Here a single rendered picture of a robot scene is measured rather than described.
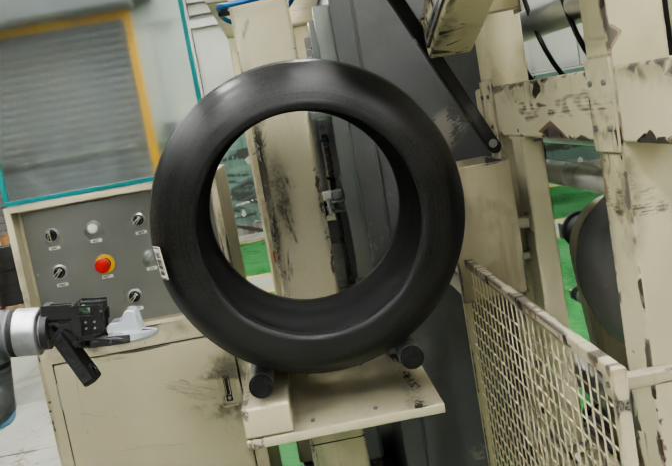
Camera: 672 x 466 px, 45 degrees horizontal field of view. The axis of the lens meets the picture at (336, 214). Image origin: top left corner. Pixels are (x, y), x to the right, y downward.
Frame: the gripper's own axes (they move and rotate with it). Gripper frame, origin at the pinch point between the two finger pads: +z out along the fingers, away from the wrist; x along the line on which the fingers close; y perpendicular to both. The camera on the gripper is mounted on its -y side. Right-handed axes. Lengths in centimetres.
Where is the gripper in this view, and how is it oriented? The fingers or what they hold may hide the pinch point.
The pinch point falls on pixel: (152, 334)
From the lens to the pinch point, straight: 160.0
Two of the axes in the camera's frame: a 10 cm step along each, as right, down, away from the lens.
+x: -0.7, -1.1, 9.9
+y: -0.5, -9.9, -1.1
